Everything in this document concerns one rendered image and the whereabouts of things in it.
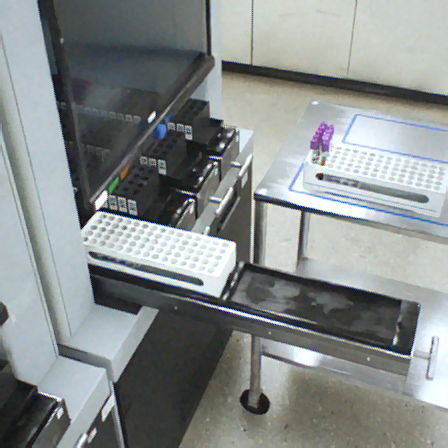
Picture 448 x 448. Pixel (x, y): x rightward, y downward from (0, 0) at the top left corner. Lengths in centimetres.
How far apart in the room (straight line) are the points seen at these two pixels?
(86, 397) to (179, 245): 32
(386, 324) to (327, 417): 88
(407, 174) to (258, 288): 42
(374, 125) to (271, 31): 190
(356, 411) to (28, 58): 147
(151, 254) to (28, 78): 42
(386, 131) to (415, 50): 175
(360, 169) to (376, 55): 206
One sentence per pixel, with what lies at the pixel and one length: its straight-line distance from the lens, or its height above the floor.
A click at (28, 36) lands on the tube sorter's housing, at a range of 100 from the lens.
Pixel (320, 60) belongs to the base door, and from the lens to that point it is 355.
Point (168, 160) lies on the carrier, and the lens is 149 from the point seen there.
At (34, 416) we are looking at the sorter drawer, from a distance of 111.
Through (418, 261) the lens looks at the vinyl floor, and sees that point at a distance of 259.
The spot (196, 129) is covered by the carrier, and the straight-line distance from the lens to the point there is 162.
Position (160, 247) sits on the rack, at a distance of 126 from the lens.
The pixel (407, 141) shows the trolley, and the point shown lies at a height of 82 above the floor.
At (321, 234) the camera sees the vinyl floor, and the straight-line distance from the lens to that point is 264.
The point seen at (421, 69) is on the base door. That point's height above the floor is 20.
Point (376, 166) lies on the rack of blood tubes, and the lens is 148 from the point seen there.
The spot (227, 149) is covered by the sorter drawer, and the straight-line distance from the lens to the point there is 163.
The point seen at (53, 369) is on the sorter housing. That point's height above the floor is 73.
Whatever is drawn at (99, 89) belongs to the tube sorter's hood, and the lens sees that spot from 116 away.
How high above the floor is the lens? 169
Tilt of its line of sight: 40 degrees down
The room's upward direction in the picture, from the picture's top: 1 degrees counter-clockwise
